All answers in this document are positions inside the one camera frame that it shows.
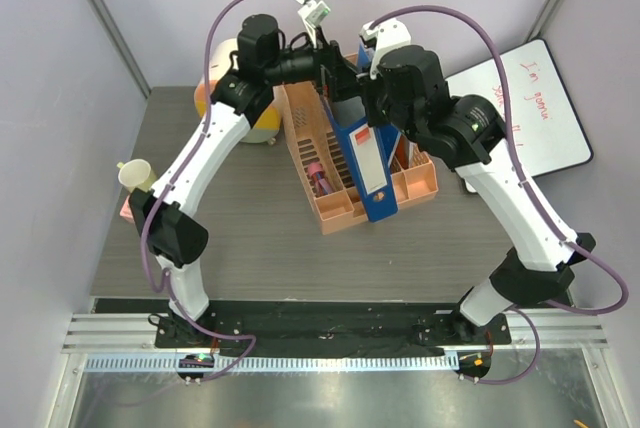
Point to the orange desk file organizer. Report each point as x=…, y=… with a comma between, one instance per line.
x=310, y=138

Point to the blue ring binder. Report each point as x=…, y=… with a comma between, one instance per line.
x=368, y=152

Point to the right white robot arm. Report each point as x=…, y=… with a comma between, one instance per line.
x=473, y=139

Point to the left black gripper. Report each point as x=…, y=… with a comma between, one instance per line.
x=338, y=76

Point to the orange folder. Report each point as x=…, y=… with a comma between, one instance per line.
x=404, y=152

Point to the perforated cable tray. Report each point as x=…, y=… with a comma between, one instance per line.
x=194, y=363

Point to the white dry-erase board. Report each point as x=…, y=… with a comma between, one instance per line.
x=546, y=129

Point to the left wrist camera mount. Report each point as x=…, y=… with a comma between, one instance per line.
x=312, y=13

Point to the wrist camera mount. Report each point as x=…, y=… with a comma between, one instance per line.
x=312, y=13
x=383, y=38

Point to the pink sticky note pad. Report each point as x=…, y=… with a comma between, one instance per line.
x=126, y=213

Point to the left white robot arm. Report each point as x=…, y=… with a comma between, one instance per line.
x=164, y=215

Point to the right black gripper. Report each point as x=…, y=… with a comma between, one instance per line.
x=370, y=87

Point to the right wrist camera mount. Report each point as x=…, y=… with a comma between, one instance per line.
x=383, y=38

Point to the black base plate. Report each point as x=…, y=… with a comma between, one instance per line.
x=329, y=329

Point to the light blue thin folder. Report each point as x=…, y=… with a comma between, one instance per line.
x=365, y=54

